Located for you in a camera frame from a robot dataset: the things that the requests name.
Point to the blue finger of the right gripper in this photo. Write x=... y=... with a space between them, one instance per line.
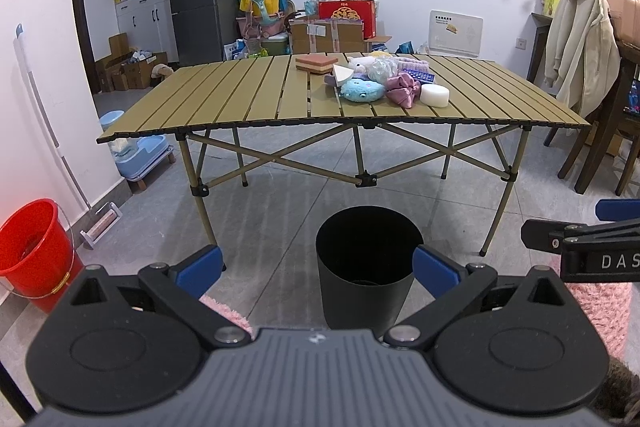
x=618 y=209
x=549 y=236

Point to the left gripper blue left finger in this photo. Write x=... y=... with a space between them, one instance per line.
x=200 y=271

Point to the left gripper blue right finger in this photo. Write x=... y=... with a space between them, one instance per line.
x=434 y=271

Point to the white foam cylinder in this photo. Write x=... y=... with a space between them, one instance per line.
x=434 y=95

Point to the pink satin bow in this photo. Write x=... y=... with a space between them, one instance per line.
x=403 y=90

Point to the blue handkerchief tissue pack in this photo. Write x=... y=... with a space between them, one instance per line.
x=421 y=76

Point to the blue plush toy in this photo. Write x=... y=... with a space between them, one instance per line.
x=357 y=90

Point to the clear plastic bag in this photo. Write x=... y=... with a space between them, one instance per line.
x=383 y=68

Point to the pink fluffy headband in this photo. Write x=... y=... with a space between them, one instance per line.
x=411 y=63

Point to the white foam wedge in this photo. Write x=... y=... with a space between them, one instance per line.
x=341 y=74

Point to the purple knitted cloth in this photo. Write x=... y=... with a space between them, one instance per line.
x=331 y=81

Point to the black round trash bin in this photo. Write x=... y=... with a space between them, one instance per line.
x=364 y=256

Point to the pink fluffy slipper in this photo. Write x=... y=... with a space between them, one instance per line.
x=225 y=311

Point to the dark wooden chair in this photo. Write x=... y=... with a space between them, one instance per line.
x=605 y=121

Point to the blue pet feeder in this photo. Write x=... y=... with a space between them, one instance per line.
x=136 y=158

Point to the beige hooded jacket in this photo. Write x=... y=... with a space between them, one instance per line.
x=581 y=59

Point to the tan folding camping table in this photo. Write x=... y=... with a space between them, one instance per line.
x=486 y=123

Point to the red plastic bucket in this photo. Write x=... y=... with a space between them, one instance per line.
x=38 y=258

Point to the open cardboard box floor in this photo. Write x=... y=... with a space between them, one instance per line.
x=127 y=68

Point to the white alpaca plush toy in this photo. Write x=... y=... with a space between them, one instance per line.
x=360 y=65

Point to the pink layered sponge block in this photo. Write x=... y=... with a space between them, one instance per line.
x=317 y=64

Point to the large cardboard box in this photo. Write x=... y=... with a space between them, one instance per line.
x=326 y=36

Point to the red gift box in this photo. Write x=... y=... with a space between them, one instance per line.
x=363 y=10

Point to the dark brown door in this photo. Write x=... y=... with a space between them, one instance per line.
x=85 y=47

